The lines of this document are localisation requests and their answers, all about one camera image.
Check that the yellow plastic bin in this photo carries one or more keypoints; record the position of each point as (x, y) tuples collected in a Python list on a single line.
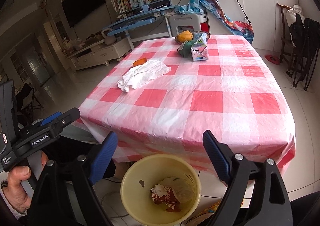
[(135, 173)]

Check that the white printed carton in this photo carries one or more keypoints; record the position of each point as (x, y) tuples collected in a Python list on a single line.
[(200, 52)]

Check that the clear plastic container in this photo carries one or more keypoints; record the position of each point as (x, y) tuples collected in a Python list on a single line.
[(186, 191)]

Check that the green cloth toy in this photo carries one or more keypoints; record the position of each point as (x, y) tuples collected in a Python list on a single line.
[(186, 50)]

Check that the white plastic stool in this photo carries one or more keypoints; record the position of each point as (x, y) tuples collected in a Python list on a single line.
[(183, 20)]

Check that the white crumpled plastic bag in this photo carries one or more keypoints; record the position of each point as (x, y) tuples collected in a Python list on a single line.
[(145, 73)]

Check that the person's left forearm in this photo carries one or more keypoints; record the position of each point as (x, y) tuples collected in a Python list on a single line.
[(12, 217)]

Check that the blue plastic bag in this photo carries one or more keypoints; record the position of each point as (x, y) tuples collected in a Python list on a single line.
[(190, 6)]

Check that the red floor object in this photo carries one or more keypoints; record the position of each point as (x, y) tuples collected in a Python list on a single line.
[(273, 59)]

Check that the wooden chair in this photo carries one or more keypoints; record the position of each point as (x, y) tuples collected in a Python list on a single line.
[(282, 23)]

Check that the white sack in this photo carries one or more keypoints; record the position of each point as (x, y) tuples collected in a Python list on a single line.
[(293, 13)]

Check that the blue study desk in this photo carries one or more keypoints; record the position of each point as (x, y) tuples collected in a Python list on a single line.
[(135, 21)]

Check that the cream television cabinet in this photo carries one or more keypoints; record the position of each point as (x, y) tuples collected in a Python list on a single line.
[(100, 53)]

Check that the black folding chair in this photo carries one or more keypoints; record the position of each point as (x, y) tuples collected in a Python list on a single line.
[(27, 96)]

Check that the red snack bag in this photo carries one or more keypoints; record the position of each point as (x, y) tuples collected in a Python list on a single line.
[(166, 198)]

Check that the black clothing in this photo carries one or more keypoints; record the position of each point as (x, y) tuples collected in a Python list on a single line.
[(308, 33)]

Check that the person's left hand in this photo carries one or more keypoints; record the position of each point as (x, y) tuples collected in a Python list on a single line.
[(16, 186)]

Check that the colourful printed bag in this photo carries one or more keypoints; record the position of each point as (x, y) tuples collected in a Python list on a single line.
[(225, 18)]

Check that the orange printed packet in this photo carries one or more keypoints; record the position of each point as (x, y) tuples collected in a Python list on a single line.
[(210, 212)]

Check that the clear bag of goods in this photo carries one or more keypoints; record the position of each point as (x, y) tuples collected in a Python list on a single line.
[(75, 45)]

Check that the white tissue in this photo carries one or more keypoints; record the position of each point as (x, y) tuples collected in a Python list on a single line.
[(160, 189)]

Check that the pink checked tablecloth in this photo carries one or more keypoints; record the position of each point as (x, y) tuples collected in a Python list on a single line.
[(200, 106)]

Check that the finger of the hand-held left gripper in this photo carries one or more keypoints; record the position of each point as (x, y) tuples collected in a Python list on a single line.
[(66, 118), (50, 118)]

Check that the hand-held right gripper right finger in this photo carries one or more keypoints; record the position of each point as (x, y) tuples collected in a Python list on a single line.
[(217, 156)]

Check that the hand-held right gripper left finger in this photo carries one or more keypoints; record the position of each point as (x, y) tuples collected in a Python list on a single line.
[(102, 161)]

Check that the row of books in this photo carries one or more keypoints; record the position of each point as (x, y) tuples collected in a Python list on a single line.
[(122, 3)]

